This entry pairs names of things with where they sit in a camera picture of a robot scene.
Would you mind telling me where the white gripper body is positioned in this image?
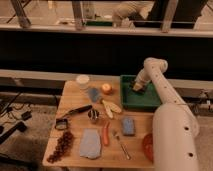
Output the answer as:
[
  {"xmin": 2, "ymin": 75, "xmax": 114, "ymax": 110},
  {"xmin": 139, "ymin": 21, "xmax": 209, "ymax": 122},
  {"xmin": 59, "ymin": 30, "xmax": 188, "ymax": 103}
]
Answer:
[{"xmin": 135, "ymin": 69, "xmax": 149, "ymax": 86}]

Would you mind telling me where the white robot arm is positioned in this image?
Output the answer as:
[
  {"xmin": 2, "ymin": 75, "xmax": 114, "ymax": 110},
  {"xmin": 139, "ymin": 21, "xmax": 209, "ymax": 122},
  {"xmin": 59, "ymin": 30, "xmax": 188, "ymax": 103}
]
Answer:
[{"xmin": 133, "ymin": 57, "xmax": 200, "ymax": 171}]

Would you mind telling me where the green plastic tray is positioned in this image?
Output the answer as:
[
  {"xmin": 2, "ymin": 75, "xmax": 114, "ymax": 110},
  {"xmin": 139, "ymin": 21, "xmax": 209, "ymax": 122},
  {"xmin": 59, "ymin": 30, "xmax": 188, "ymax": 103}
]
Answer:
[{"xmin": 120, "ymin": 75, "xmax": 161, "ymax": 111}]

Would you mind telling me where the orange apple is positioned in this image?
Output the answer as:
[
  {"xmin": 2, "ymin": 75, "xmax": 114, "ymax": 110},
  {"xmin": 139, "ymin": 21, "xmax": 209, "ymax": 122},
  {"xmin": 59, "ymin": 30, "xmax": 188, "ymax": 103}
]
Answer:
[{"xmin": 101, "ymin": 83, "xmax": 112, "ymax": 95}]

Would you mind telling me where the blue sponge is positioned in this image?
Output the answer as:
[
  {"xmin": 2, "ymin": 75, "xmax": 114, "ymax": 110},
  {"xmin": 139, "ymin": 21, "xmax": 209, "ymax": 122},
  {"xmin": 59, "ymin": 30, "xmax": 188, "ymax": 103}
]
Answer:
[{"xmin": 121, "ymin": 117, "xmax": 135, "ymax": 136}]

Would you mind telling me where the grey blue scraper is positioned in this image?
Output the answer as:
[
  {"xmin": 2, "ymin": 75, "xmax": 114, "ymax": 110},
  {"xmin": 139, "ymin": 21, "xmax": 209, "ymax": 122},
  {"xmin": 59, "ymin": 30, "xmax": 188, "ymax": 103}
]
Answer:
[{"xmin": 87, "ymin": 87, "xmax": 101, "ymax": 103}]

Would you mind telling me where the white round cup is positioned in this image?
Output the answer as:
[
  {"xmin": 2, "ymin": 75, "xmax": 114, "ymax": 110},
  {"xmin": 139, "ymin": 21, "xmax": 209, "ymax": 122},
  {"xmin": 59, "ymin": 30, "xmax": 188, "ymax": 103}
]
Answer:
[{"xmin": 76, "ymin": 74, "xmax": 90, "ymax": 90}]

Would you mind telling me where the orange red bowl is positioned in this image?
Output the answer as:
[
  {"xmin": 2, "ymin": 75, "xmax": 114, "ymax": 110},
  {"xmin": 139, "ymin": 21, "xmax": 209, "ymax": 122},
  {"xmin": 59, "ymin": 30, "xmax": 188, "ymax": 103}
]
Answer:
[{"xmin": 142, "ymin": 134, "xmax": 154, "ymax": 162}]

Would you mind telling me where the orange carrot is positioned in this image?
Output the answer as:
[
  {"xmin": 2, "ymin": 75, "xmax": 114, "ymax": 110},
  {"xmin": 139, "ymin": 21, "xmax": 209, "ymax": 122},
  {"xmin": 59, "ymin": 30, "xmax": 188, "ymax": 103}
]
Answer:
[{"xmin": 102, "ymin": 122, "xmax": 110, "ymax": 146}]

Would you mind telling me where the blue grey cloth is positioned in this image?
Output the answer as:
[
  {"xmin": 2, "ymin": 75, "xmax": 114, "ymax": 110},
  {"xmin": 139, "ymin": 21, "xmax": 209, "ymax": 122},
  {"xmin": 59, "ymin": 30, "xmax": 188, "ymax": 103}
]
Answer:
[{"xmin": 79, "ymin": 129, "xmax": 101, "ymax": 159}]

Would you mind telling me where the bunch of red grapes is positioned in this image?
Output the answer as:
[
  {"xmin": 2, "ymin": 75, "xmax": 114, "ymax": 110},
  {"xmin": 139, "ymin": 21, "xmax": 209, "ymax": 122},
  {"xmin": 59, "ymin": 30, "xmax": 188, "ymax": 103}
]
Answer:
[{"xmin": 47, "ymin": 131, "xmax": 73, "ymax": 163}]

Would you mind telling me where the black power adapter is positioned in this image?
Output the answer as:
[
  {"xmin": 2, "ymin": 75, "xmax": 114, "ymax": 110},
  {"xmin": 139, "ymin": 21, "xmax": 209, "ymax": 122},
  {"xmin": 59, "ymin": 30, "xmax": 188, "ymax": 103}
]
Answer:
[{"xmin": 21, "ymin": 111, "xmax": 32, "ymax": 121}]

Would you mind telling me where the black floor stand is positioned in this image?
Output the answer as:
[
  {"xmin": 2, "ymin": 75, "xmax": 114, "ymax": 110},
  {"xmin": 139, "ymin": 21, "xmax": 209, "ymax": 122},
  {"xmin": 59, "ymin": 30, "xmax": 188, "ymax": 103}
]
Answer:
[{"xmin": 0, "ymin": 122, "xmax": 27, "ymax": 144}]

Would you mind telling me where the black handled knife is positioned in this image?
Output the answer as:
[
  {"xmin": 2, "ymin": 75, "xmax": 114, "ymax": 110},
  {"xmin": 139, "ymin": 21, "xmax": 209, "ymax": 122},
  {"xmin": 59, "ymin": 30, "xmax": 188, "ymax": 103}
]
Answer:
[{"xmin": 62, "ymin": 105, "xmax": 92, "ymax": 118}]

